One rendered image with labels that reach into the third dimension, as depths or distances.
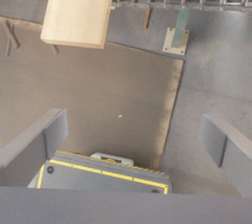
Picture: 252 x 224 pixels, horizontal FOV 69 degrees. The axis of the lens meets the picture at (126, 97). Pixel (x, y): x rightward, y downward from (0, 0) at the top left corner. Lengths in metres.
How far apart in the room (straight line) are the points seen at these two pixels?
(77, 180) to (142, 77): 0.75
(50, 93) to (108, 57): 0.51
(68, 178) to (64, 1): 0.83
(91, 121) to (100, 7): 0.96
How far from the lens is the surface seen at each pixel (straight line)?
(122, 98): 1.27
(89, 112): 1.33
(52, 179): 1.10
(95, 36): 0.44
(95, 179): 1.01
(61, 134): 0.17
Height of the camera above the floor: 1.26
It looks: 79 degrees down
